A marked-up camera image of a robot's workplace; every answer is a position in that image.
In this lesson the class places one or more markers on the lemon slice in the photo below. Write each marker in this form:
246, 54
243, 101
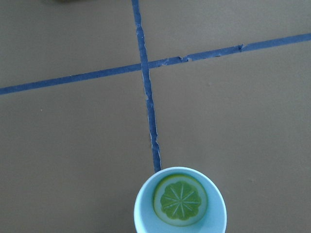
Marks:
180, 200

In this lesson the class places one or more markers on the light blue cup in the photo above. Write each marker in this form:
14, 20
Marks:
146, 221

